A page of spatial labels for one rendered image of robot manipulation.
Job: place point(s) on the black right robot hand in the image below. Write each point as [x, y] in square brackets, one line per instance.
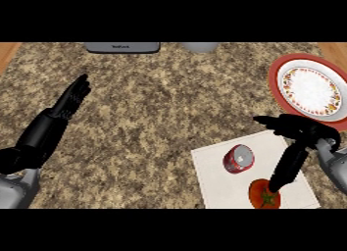
[297, 130]

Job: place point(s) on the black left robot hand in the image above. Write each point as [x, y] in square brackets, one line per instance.
[41, 130]

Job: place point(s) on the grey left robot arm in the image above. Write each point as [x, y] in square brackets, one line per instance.
[10, 189]

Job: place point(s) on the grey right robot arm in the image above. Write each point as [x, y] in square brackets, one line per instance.
[340, 166]

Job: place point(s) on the red-rimmed white plate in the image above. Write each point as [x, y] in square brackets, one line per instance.
[312, 90]

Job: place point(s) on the red tomato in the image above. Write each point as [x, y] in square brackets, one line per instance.
[262, 198]

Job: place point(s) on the white placemat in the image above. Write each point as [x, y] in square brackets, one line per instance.
[225, 186]

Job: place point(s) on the red can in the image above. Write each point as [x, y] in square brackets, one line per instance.
[238, 159]

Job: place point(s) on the dark grey appliance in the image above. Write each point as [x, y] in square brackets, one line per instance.
[123, 47]

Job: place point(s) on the pale grey round container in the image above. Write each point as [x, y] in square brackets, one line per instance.
[199, 46]

